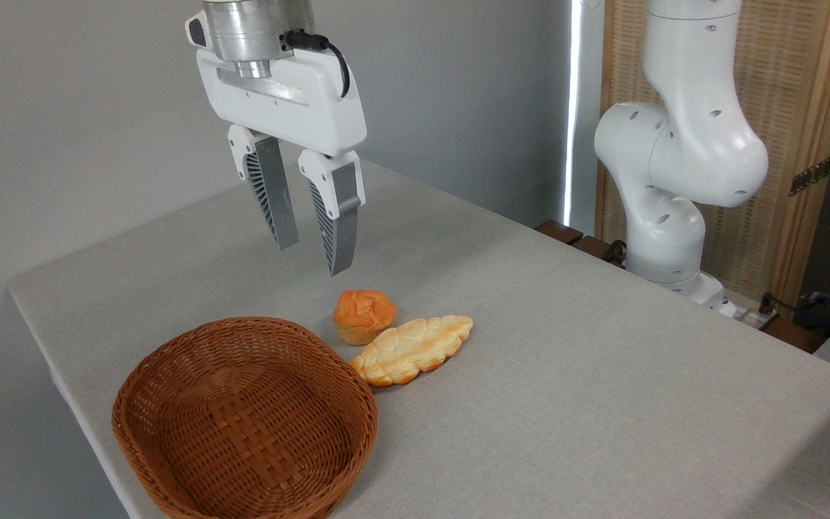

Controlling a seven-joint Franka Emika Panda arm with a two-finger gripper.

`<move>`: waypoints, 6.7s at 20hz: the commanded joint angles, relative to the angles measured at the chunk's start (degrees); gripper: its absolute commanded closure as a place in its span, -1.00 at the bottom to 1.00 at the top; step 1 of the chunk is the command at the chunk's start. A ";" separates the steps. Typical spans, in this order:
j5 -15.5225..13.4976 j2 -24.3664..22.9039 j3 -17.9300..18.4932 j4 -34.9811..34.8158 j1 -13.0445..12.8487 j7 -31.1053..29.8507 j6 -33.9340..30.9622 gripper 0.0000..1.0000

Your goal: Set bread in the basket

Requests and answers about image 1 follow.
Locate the dark brown wooden block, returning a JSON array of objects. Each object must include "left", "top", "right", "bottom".
[
  {"left": 535, "top": 219, "right": 586, "bottom": 247},
  {"left": 572, "top": 235, "right": 626, "bottom": 270},
  {"left": 761, "top": 316, "right": 829, "bottom": 355}
]

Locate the black power cable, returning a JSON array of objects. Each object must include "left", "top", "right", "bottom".
[{"left": 759, "top": 291, "right": 830, "bottom": 341}]

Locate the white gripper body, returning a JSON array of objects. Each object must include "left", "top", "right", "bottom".
[{"left": 196, "top": 48, "right": 368, "bottom": 158}]

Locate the grey tablecloth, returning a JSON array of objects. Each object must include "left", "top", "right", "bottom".
[{"left": 8, "top": 155, "right": 830, "bottom": 519}]

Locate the brown wicker basket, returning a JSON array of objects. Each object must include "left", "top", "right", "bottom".
[{"left": 112, "top": 316, "right": 379, "bottom": 519}]

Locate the round orange bread bun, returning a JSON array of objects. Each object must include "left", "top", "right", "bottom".
[{"left": 333, "top": 289, "right": 398, "bottom": 347}]

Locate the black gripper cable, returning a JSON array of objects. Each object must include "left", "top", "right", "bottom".
[{"left": 285, "top": 30, "right": 352, "bottom": 99}]

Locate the white power strip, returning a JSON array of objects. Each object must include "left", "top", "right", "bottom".
[{"left": 716, "top": 298, "right": 780, "bottom": 333}]

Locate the metal screen hinge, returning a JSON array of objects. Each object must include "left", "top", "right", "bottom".
[{"left": 790, "top": 154, "right": 830, "bottom": 198}]

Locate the long braided bread loaf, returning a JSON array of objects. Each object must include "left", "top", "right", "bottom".
[{"left": 349, "top": 314, "right": 474, "bottom": 388}]

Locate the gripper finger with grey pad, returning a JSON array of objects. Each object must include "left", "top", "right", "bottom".
[
  {"left": 227, "top": 124, "right": 300, "bottom": 252},
  {"left": 298, "top": 149, "right": 367, "bottom": 278}
]

